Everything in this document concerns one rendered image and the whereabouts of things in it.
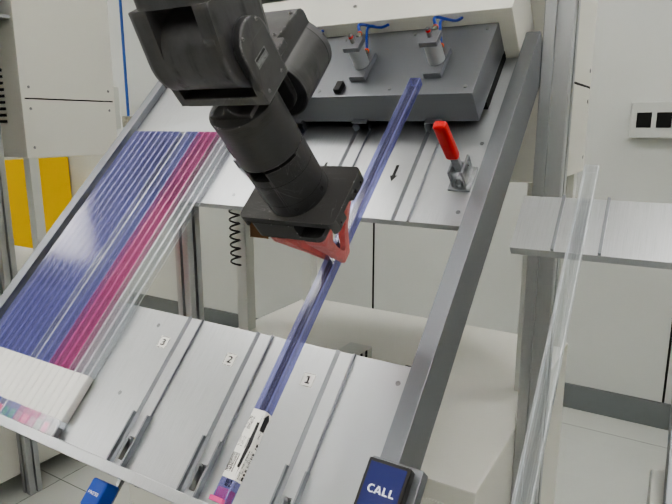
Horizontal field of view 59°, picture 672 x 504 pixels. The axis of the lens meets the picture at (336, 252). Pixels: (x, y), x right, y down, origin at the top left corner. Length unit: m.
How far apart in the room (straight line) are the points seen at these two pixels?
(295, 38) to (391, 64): 0.36
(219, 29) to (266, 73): 0.05
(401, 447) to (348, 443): 0.06
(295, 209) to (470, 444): 0.57
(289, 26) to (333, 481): 0.41
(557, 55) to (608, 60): 1.45
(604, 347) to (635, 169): 0.67
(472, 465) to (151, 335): 0.48
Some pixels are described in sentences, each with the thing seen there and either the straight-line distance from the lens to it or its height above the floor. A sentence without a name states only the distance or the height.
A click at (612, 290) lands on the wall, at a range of 2.42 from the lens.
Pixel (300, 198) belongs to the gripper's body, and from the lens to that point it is 0.50.
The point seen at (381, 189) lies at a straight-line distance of 0.77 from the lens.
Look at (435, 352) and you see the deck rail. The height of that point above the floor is 0.87.
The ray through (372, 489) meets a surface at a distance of 0.54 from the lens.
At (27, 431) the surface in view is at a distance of 0.84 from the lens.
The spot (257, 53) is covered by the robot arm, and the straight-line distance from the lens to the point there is 0.42.
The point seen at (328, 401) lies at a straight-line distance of 0.64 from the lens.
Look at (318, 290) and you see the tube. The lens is 0.57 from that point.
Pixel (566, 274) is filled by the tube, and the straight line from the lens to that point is 0.56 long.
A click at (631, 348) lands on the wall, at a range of 2.48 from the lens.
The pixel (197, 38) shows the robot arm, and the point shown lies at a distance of 0.42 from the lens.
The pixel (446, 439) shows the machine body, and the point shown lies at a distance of 0.97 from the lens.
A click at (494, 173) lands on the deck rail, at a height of 1.04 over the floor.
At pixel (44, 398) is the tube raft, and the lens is 0.86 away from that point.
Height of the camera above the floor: 1.10
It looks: 12 degrees down
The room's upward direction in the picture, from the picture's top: straight up
